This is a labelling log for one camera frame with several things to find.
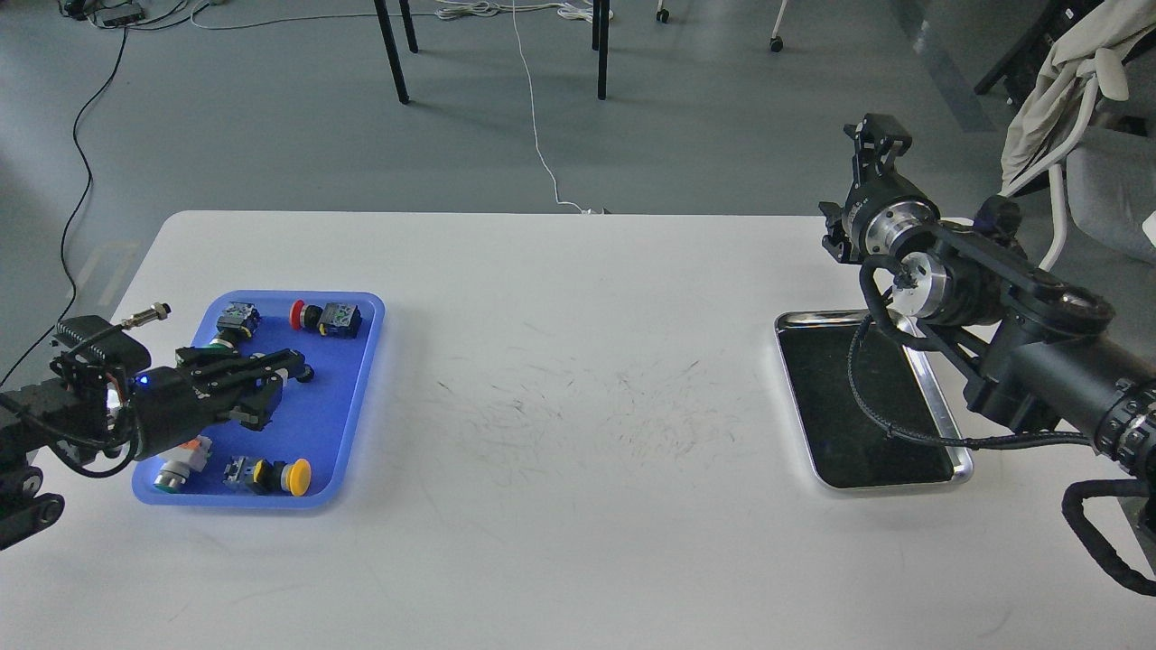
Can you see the green push button switch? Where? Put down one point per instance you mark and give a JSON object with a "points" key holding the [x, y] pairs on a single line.
{"points": [[236, 323]]}

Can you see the black table leg right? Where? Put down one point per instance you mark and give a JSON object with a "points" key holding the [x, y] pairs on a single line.
{"points": [[601, 20]]}

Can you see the red push button switch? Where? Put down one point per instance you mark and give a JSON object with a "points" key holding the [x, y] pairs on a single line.
{"points": [[339, 320]]}

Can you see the beige cloth on chair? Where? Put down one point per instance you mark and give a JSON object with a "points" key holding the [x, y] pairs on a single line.
{"points": [[1114, 25]]}

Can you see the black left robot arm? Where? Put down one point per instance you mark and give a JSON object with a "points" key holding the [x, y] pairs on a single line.
{"points": [[106, 398]]}

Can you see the silver metal tray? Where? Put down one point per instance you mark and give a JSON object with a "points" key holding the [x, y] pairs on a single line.
{"points": [[847, 450]]}

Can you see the white orange push button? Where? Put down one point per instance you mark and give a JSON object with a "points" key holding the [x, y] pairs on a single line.
{"points": [[182, 461]]}

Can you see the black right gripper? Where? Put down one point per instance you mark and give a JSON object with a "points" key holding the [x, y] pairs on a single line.
{"points": [[880, 208]]}

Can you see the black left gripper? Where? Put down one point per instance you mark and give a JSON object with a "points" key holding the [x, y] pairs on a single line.
{"points": [[172, 406]]}

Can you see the yellow push button switch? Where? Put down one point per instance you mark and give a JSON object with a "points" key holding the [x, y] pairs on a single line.
{"points": [[268, 477]]}

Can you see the blue plastic tray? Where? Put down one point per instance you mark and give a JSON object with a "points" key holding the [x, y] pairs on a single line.
{"points": [[316, 421]]}

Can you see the small black gear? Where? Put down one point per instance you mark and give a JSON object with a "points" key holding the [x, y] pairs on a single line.
{"points": [[305, 374]]}

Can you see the black table leg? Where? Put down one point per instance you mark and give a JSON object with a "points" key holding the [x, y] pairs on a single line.
{"points": [[601, 20], [390, 43]]}

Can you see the black table leg left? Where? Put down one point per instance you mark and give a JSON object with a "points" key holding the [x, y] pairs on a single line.
{"points": [[390, 43]]}

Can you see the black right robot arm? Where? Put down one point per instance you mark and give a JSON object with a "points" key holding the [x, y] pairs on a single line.
{"points": [[1032, 348]]}

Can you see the black power strip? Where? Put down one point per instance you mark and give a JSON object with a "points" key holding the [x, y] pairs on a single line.
{"points": [[103, 14]]}

